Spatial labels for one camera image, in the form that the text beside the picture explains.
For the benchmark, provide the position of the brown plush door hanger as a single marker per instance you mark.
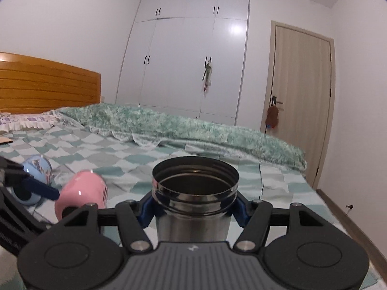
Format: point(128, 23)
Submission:
point(272, 117)

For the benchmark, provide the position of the stainless steel cup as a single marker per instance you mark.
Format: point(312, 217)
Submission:
point(194, 196)

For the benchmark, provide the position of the floral ruffled pillow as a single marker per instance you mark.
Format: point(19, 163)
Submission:
point(15, 122)

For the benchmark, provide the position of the green floral quilt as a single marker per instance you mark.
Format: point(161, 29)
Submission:
point(150, 128)

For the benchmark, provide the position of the checkered green bed sheet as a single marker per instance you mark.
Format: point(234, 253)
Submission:
point(125, 163)

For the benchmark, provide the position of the pink insulated cup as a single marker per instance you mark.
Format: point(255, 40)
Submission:
point(85, 187)

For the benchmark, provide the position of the white built-in wardrobe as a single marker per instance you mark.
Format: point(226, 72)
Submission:
point(169, 45)

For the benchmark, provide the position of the wooden headboard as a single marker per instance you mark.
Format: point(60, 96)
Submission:
point(34, 85)

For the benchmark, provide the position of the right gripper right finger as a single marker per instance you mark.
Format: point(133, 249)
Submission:
point(297, 248)

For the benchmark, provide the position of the beige wooden door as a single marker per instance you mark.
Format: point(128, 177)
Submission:
point(302, 74)

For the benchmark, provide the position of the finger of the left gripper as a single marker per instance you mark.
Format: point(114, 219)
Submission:
point(34, 186)

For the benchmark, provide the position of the green hanging wardrobe ornament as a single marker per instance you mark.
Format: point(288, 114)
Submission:
point(207, 77)

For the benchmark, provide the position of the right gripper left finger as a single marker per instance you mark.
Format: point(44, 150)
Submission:
point(92, 248)

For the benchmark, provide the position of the black door handle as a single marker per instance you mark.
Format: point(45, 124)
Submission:
point(275, 101)

